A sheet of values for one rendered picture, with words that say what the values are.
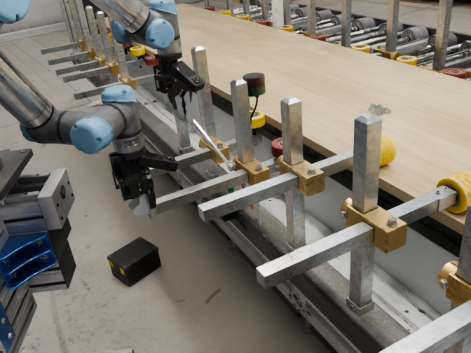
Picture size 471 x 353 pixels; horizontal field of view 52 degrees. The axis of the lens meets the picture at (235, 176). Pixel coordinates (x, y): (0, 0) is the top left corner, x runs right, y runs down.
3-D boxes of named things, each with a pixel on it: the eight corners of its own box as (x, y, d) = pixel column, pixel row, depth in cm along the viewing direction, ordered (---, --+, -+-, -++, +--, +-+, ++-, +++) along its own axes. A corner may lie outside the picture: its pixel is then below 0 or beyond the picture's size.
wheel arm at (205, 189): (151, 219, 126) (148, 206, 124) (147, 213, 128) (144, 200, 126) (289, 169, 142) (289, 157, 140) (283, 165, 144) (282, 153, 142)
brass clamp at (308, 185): (305, 198, 109) (304, 179, 107) (273, 175, 120) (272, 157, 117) (326, 190, 112) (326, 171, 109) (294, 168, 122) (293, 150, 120)
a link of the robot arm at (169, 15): (140, 1, 137) (167, -4, 141) (147, 40, 142) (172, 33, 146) (153, 3, 131) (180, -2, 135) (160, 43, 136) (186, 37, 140)
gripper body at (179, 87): (174, 85, 155) (167, 48, 149) (193, 90, 149) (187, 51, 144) (155, 93, 150) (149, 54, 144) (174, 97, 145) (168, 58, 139)
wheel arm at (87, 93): (76, 101, 228) (73, 93, 226) (75, 100, 231) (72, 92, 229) (161, 80, 245) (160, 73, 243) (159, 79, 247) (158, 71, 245)
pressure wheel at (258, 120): (264, 149, 161) (261, 118, 155) (241, 148, 163) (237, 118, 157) (268, 139, 168) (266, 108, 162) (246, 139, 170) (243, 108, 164)
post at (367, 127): (359, 319, 107) (367, 120, 84) (348, 309, 110) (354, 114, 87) (371, 312, 108) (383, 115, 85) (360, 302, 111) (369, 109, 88)
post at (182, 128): (183, 154, 186) (163, 37, 164) (178, 150, 190) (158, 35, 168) (193, 151, 187) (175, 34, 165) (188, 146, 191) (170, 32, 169)
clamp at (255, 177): (255, 190, 134) (254, 174, 132) (233, 171, 145) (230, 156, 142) (272, 183, 136) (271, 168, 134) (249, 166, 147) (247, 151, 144)
